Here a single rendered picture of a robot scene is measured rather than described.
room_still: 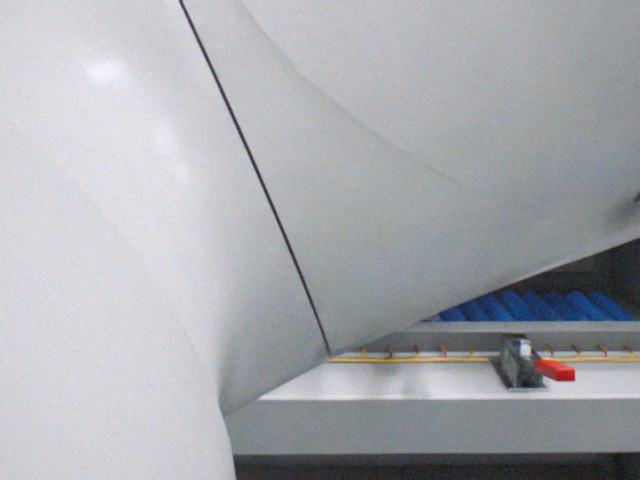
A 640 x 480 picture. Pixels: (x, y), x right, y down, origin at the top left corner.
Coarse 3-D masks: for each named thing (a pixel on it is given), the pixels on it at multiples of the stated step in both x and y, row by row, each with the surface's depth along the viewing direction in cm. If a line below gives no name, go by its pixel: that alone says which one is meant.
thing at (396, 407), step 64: (320, 384) 42; (384, 384) 42; (448, 384) 42; (576, 384) 42; (256, 448) 42; (320, 448) 42; (384, 448) 42; (448, 448) 42; (512, 448) 42; (576, 448) 42
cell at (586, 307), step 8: (568, 296) 54; (576, 296) 53; (584, 296) 53; (576, 304) 53; (584, 304) 52; (592, 304) 52; (584, 312) 51; (592, 312) 50; (600, 312) 50; (592, 320) 50; (600, 320) 49; (608, 320) 49
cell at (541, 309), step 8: (528, 296) 54; (536, 296) 53; (528, 304) 53; (536, 304) 52; (544, 304) 51; (536, 312) 51; (544, 312) 50; (552, 312) 50; (544, 320) 49; (552, 320) 49; (560, 320) 49
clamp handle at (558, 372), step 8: (520, 344) 42; (528, 344) 42; (520, 352) 42; (528, 352) 42; (520, 360) 42; (528, 360) 40; (536, 360) 39; (544, 360) 39; (552, 360) 39; (536, 368) 38; (544, 368) 37; (552, 368) 36; (560, 368) 35; (568, 368) 35; (552, 376) 36; (560, 376) 35; (568, 376) 35
